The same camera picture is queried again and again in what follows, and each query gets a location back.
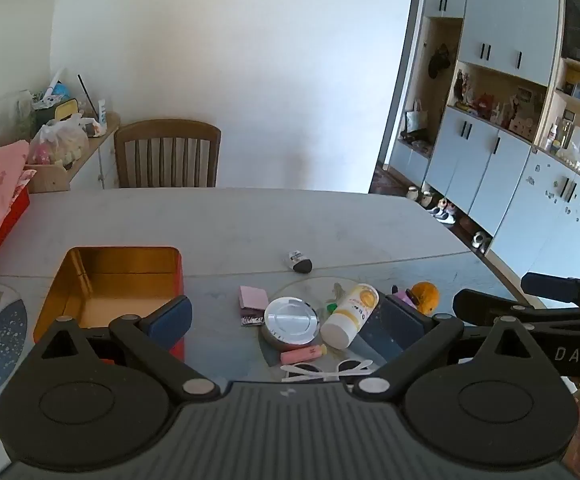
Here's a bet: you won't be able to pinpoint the pink block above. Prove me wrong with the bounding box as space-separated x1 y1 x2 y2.
239 286 269 312

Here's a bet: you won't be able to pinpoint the large red carton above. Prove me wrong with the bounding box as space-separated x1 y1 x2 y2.
0 185 31 280

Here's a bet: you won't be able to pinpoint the white wall cabinet unit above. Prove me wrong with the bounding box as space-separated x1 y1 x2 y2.
387 0 580 281

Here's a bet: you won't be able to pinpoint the white side cabinet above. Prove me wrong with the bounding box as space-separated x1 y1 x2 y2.
25 112 121 194

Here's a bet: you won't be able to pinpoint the purple toy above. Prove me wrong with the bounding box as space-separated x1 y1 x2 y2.
392 285 421 309

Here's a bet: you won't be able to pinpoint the red box with pink cloth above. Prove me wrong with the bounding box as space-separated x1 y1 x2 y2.
0 140 37 241

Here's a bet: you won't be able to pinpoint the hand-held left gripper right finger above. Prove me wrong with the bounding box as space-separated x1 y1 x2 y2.
352 294 551 403

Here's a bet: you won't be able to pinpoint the round silver tin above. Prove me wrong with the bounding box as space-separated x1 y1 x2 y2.
259 296 325 352

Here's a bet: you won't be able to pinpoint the black hanging hat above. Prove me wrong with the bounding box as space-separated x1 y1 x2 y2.
429 42 451 81

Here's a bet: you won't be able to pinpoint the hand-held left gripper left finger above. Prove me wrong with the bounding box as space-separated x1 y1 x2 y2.
22 295 221 403

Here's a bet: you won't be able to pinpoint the wooden chair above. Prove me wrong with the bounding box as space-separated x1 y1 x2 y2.
114 119 222 189

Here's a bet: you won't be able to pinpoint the white sunglasses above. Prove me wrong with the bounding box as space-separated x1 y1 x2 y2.
281 359 375 385

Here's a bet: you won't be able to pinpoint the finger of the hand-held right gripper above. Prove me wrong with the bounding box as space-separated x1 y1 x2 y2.
452 287 580 328
521 271 580 307

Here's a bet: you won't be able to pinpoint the white and yellow bottle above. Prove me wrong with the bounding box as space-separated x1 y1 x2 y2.
320 283 381 350

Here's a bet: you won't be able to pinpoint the row of shoes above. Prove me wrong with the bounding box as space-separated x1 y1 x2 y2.
406 184 490 255

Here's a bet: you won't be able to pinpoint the white tote bag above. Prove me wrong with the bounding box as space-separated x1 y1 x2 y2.
404 100 431 137

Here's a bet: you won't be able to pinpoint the black stick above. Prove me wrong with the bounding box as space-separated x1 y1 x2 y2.
77 74 99 116

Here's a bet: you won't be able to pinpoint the clear plastic bag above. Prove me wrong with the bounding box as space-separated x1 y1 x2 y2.
27 112 101 167

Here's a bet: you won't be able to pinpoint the white slim bottle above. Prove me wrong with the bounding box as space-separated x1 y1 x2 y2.
44 67 67 107

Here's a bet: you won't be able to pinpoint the orange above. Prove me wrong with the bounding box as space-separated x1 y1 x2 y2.
409 282 441 315

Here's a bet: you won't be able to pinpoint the pink tube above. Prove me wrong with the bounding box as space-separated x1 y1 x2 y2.
280 343 328 365

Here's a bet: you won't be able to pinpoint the shelf ornaments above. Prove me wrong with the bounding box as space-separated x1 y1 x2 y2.
452 67 580 188

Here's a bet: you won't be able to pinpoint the red tin box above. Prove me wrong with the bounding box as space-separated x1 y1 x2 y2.
32 246 187 363

